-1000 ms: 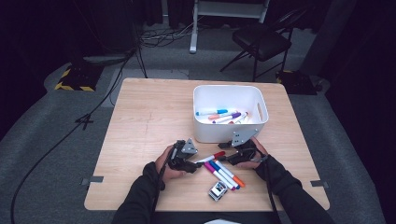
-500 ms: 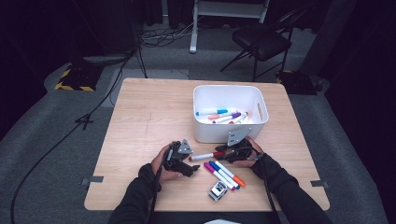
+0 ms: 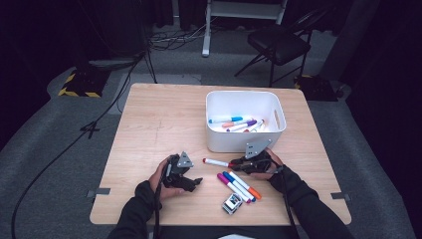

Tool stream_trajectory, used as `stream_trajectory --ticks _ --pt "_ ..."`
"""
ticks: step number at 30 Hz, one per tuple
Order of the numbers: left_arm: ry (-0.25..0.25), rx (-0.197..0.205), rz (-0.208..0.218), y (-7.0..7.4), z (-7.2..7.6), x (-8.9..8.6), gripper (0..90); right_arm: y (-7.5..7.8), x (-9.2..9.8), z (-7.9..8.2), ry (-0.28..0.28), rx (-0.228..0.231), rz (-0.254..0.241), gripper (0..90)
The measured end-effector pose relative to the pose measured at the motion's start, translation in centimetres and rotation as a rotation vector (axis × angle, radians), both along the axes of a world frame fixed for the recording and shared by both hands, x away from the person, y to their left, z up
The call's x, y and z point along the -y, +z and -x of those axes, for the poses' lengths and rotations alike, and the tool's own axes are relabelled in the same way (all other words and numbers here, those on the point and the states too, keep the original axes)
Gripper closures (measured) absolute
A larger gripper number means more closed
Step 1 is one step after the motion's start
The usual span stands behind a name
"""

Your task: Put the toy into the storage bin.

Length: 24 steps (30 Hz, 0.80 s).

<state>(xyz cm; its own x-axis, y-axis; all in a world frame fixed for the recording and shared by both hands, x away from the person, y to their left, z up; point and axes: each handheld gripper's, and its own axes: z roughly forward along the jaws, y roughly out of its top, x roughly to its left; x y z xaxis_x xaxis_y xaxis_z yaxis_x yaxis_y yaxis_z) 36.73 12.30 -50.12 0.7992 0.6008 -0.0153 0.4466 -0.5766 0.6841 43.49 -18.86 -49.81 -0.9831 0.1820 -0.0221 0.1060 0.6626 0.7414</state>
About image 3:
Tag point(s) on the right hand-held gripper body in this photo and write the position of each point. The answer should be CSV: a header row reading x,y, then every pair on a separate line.
x,y
260,164

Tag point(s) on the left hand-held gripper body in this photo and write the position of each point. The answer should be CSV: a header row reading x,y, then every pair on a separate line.
x,y
175,174

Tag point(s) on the dark blue marker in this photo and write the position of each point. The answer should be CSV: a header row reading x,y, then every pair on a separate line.
x,y
232,179

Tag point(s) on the magenta marker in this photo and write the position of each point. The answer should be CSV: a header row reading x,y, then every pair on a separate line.
x,y
225,181

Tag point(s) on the white plastic bin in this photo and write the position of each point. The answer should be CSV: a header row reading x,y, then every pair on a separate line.
x,y
229,141

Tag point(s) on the red marker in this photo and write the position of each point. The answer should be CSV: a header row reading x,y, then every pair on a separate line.
x,y
215,162

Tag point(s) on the orange marker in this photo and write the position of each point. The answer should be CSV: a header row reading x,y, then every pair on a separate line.
x,y
254,193

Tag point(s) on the purple marker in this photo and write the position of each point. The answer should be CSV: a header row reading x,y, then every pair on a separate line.
x,y
244,125

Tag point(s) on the salmon marker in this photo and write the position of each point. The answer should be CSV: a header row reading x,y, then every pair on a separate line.
x,y
229,124

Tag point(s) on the person's right hand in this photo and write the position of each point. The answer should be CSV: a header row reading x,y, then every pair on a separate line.
x,y
278,167

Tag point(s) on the person's left hand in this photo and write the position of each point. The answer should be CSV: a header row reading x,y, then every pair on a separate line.
x,y
155,181

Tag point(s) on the small white toy box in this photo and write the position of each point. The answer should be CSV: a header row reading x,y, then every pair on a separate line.
x,y
232,204

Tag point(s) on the grey tape piece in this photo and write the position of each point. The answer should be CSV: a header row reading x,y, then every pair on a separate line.
x,y
99,191
340,196

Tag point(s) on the black floor base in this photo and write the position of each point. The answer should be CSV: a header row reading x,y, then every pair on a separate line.
x,y
316,88

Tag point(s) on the black folding chair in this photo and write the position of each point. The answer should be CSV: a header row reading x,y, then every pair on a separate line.
x,y
278,43

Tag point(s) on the grey round stand base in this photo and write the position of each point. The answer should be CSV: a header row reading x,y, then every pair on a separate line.
x,y
112,63

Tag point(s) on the black yellow striped base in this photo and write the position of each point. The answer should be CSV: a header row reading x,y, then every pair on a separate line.
x,y
84,84

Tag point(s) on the white metal stand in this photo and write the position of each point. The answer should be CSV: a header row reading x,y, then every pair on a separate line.
x,y
207,33

